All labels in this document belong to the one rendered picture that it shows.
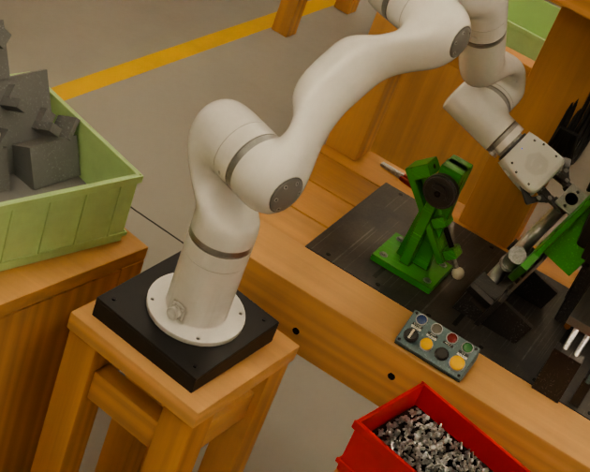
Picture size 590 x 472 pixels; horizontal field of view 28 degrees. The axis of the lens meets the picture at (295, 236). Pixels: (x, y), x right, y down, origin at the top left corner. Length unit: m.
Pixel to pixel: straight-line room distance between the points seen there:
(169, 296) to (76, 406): 0.30
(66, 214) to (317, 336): 0.56
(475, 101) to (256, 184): 0.66
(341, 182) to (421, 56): 0.87
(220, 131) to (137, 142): 2.46
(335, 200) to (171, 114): 2.02
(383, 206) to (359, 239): 0.18
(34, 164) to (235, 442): 0.70
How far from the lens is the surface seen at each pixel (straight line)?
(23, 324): 2.38
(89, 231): 2.44
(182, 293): 2.13
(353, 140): 2.90
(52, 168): 2.52
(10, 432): 2.62
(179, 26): 5.39
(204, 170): 2.02
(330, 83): 1.97
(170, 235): 3.98
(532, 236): 2.54
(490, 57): 2.25
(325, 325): 2.38
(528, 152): 2.43
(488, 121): 2.41
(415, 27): 1.99
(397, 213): 2.74
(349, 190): 2.79
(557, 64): 2.66
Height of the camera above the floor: 2.24
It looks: 32 degrees down
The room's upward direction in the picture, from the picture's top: 22 degrees clockwise
